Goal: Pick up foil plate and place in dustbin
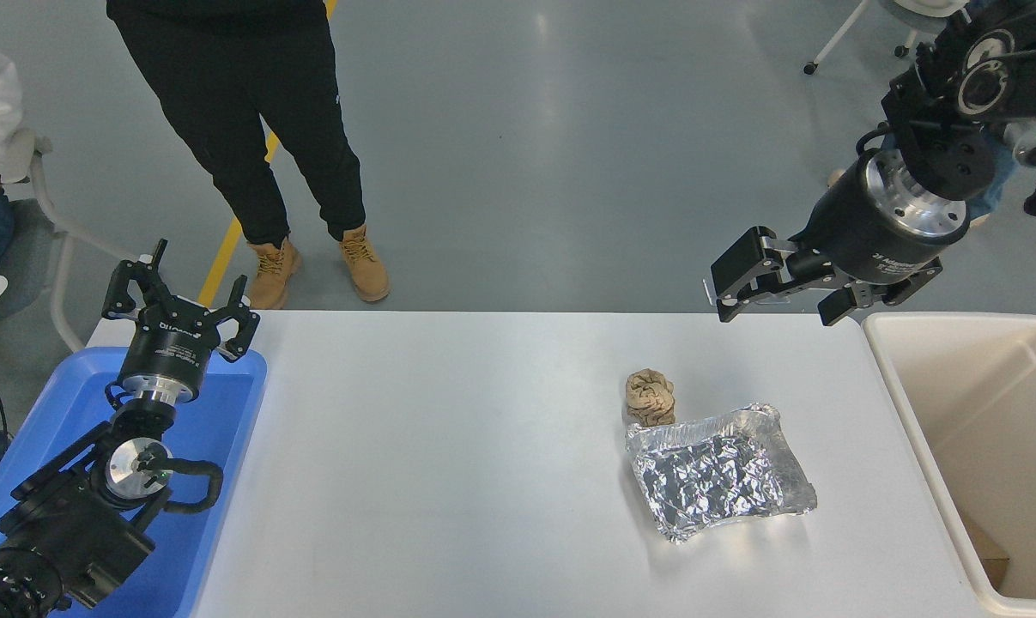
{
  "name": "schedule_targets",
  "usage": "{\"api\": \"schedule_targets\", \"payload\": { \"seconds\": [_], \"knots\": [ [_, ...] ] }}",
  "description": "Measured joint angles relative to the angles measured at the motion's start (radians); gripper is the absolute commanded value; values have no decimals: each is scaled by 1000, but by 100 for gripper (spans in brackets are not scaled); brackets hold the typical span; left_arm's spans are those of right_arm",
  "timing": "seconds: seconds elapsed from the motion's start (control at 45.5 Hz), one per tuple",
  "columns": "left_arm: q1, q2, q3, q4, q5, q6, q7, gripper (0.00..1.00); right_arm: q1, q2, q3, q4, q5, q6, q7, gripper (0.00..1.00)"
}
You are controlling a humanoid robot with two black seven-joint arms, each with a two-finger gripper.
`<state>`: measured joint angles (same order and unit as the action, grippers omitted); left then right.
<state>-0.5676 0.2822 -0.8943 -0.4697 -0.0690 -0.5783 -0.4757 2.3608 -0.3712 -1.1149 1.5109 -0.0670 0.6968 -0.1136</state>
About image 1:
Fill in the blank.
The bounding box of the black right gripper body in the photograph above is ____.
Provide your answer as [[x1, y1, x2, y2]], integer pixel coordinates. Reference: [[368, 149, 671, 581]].
[[795, 153, 958, 285]]

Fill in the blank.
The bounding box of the blue plastic tray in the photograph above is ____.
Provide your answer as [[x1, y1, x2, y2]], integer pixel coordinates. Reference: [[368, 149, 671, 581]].
[[0, 346, 269, 618]]

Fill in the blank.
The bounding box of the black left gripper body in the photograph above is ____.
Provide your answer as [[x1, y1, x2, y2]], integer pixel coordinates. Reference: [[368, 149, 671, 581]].
[[119, 299, 225, 396]]

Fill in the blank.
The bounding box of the foil tray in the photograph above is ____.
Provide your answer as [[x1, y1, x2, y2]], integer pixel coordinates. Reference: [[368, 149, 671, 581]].
[[625, 403, 819, 544]]

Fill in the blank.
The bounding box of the standing person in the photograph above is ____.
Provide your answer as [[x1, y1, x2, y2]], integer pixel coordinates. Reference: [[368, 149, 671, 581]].
[[106, 0, 391, 311]]

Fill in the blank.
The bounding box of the large pale bin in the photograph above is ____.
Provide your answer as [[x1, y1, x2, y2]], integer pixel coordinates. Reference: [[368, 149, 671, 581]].
[[862, 311, 1036, 618]]

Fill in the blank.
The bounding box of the crumpled tan paper ball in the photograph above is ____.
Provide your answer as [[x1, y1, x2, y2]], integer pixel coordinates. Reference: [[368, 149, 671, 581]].
[[625, 367, 678, 428]]

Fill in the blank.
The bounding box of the white wheeled chair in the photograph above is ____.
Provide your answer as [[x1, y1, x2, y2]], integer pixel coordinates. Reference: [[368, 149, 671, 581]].
[[803, 0, 973, 76]]

